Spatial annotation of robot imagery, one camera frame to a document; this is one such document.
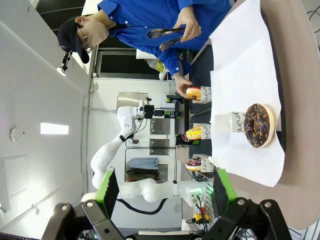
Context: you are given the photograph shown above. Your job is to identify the person in blue shirt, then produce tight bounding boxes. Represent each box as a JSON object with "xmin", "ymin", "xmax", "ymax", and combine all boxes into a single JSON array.
[{"xmin": 56, "ymin": 0, "xmax": 236, "ymax": 83}]

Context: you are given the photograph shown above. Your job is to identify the black cap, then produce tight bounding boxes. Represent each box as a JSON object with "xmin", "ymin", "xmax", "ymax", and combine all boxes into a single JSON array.
[{"xmin": 56, "ymin": 16, "xmax": 90, "ymax": 65}]

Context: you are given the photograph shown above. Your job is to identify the round smoke detector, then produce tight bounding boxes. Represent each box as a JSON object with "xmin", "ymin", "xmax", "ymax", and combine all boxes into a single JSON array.
[{"xmin": 9, "ymin": 127, "xmax": 25, "ymax": 143}]

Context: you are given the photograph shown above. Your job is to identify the eyeglasses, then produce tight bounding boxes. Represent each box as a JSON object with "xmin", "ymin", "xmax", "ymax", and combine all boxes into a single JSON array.
[{"xmin": 76, "ymin": 26, "xmax": 95, "ymax": 54}]

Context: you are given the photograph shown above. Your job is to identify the folded blue clothes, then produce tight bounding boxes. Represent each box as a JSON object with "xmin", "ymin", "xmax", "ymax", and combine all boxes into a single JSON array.
[{"xmin": 128, "ymin": 156, "xmax": 160, "ymax": 172}]

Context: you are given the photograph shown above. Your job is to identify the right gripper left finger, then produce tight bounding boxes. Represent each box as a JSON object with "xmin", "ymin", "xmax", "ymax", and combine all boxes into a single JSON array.
[{"xmin": 42, "ymin": 169, "xmax": 126, "ymax": 240}]

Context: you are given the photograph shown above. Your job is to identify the yellow plug box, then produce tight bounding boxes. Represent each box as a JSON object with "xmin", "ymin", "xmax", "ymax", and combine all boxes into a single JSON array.
[{"xmin": 191, "ymin": 211, "xmax": 209, "ymax": 225}]

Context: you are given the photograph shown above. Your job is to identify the person's left hand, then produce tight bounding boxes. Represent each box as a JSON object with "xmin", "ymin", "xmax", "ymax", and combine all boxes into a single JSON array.
[{"xmin": 173, "ymin": 6, "xmax": 202, "ymax": 43}]

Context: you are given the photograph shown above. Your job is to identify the black serving tongs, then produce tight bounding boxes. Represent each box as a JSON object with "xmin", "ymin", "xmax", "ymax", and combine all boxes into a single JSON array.
[{"xmin": 146, "ymin": 27, "xmax": 186, "ymax": 52}]

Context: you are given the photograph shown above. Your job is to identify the yellow glazed donut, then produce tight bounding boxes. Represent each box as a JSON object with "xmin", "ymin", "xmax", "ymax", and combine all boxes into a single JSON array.
[{"xmin": 185, "ymin": 126, "xmax": 203, "ymax": 141}]

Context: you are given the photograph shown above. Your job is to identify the blue sleeved right forearm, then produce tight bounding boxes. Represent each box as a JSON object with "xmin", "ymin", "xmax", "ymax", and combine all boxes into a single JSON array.
[{"xmin": 158, "ymin": 46, "xmax": 192, "ymax": 77}]

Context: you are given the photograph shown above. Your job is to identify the chocolate donut orange sprinkles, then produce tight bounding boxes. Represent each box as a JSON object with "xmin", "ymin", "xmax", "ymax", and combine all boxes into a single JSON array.
[{"xmin": 243, "ymin": 103, "xmax": 276, "ymax": 149}]

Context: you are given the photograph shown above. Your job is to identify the person's right hand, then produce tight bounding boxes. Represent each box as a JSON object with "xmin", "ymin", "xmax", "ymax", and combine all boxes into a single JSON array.
[{"xmin": 173, "ymin": 72, "xmax": 193, "ymax": 98}]

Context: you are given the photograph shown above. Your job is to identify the white ceiling hatch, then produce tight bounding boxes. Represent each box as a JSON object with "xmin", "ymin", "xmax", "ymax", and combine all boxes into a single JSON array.
[{"xmin": 3, "ymin": 154, "xmax": 29, "ymax": 199}]

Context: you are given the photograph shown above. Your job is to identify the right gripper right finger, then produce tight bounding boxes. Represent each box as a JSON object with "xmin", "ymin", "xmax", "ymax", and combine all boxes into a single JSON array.
[{"xmin": 202, "ymin": 168, "xmax": 293, "ymax": 240}]

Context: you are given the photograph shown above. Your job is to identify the blue sleeved left forearm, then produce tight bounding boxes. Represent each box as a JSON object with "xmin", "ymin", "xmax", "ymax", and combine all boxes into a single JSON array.
[{"xmin": 197, "ymin": 0, "xmax": 235, "ymax": 41}]

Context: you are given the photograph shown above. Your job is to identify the chocolate donut pink sprinkles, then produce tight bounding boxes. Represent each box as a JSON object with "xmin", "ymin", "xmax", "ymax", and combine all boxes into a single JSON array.
[{"xmin": 185, "ymin": 156, "xmax": 202, "ymax": 172}]

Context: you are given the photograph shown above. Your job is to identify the large white paper sheet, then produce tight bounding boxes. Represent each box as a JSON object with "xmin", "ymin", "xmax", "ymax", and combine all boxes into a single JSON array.
[{"xmin": 208, "ymin": 0, "xmax": 286, "ymax": 188}]

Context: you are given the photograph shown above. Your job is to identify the black soda can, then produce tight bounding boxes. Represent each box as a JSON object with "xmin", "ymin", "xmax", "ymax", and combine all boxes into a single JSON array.
[
  {"xmin": 165, "ymin": 94, "xmax": 185, "ymax": 105},
  {"xmin": 175, "ymin": 133, "xmax": 201, "ymax": 147},
  {"xmin": 163, "ymin": 109, "xmax": 183, "ymax": 120}
]

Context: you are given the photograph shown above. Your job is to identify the dark window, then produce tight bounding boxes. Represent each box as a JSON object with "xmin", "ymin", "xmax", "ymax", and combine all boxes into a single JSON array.
[{"xmin": 95, "ymin": 48, "xmax": 161, "ymax": 79}]

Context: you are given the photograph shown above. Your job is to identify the rectangular ceiling light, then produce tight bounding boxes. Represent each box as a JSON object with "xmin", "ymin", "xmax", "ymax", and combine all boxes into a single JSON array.
[{"xmin": 40, "ymin": 122, "xmax": 70, "ymax": 136}]

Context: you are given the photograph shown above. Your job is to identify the white printed paper sleeve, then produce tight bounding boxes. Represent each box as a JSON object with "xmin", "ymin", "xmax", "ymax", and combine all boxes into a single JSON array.
[
  {"xmin": 200, "ymin": 123, "xmax": 213, "ymax": 141},
  {"xmin": 199, "ymin": 154, "xmax": 216, "ymax": 174},
  {"xmin": 199, "ymin": 85, "xmax": 213, "ymax": 103},
  {"xmin": 214, "ymin": 111, "xmax": 247, "ymax": 134}
]

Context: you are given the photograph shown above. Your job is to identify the beige face mask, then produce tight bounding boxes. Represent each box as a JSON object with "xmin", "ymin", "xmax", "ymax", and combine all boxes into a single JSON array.
[{"xmin": 76, "ymin": 18, "xmax": 110, "ymax": 48}]

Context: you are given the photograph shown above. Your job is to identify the camera on black mount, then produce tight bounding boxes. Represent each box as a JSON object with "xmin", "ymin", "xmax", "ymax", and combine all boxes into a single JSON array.
[{"xmin": 55, "ymin": 45, "xmax": 74, "ymax": 77}]

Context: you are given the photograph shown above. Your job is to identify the black plastic tray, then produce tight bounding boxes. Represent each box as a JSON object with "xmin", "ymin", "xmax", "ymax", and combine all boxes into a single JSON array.
[
  {"xmin": 187, "ymin": 113, "xmax": 214, "ymax": 181},
  {"xmin": 188, "ymin": 43, "xmax": 215, "ymax": 115}
]

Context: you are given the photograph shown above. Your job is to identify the metal wall panel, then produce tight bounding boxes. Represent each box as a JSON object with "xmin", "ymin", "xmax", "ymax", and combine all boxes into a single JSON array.
[
  {"xmin": 149, "ymin": 117, "xmax": 171, "ymax": 135},
  {"xmin": 117, "ymin": 91, "xmax": 149, "ymax": 111},
  {"xmin": 148, "ymin": 138, "xmax": 171, "ymax": 157}
]

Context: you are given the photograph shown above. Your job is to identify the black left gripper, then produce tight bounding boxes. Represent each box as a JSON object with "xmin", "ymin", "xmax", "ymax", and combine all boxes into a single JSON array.
[{"xmin": 144, "ymin": 104, "xmax": 166, "ymax": 120}]

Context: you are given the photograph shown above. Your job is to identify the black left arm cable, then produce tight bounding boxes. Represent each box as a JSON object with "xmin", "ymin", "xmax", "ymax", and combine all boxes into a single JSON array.
[{"xmin": 116, "ymin": 196, "xmax": 171, "ymax": 216}]

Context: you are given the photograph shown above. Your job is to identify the pink glazed donut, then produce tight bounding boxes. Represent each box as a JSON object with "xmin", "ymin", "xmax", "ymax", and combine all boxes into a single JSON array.
[{"xmin": 185, "ymin": 86, "xmax": 202, "ymax": 101}]

